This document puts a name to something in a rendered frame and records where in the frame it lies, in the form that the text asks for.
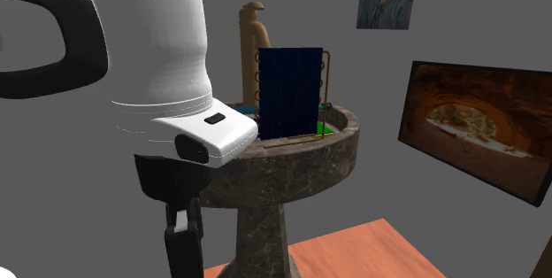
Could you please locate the teal flat thing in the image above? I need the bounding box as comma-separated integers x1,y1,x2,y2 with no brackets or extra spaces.
234,104,260,117

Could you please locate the dark blue copper-tube rack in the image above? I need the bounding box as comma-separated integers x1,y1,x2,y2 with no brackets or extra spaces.
253,46,333,149

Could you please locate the orange floor mat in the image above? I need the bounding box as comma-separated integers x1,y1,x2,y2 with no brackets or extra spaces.
202,218,448,278

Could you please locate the dark stone pedestal basin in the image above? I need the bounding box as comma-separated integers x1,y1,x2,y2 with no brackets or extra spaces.
197,103,362,278

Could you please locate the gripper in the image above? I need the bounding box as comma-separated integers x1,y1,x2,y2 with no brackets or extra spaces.
134,153,213,278

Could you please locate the black-framed cave landscape picture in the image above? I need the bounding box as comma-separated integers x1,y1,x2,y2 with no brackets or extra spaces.
396,59,552,209

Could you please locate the tan bird figure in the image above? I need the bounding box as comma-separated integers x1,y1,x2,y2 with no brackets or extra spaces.
238,1,273,108

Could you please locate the green flat thing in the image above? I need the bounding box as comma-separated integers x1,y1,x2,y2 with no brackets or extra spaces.
316,120,335,137

